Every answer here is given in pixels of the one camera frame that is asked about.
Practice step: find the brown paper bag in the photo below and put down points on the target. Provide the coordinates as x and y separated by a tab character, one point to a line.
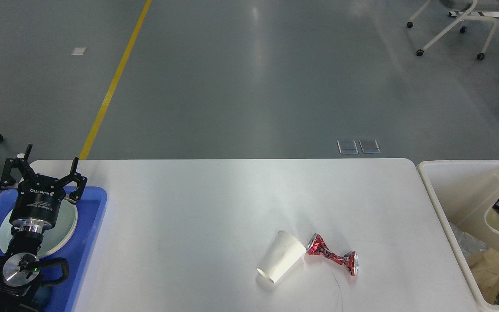
484	266

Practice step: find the white paper cup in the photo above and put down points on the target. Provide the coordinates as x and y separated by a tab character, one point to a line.
284	252
491	219

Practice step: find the white plastic bin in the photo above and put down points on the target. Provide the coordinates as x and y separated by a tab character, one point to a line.
462	191

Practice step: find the light green plate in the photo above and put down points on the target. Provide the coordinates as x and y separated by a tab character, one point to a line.
54	239

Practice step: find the red foil wrapper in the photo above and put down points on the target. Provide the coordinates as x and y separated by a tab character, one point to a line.
318	247

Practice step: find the blue plastic tray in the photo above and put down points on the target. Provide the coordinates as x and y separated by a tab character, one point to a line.
91	210

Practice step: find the silver foil bag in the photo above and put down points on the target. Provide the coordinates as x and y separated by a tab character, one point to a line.
471	247

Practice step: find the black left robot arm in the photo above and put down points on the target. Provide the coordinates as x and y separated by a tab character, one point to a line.
22	272

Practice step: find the floor outlet cover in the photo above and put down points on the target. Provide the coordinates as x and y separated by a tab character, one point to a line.
369	146
347	147

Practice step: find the floor outlet cover left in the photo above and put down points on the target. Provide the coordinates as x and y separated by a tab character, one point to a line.
347	147

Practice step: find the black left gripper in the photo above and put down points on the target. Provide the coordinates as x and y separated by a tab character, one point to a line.
37	208

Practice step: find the white office chair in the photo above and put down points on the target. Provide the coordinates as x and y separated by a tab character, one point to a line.
462	11

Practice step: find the floor outlet cover right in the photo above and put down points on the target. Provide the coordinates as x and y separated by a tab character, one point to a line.
369	146

